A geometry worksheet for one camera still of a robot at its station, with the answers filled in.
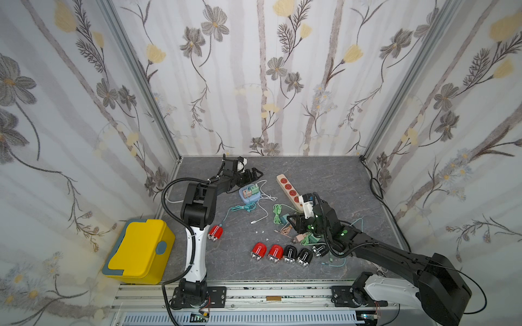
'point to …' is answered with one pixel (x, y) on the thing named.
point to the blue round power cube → (253, 198)
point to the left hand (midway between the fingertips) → (260, 174)
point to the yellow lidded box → (141, 252)
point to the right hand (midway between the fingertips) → (291, 216)
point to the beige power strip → (290, 191)
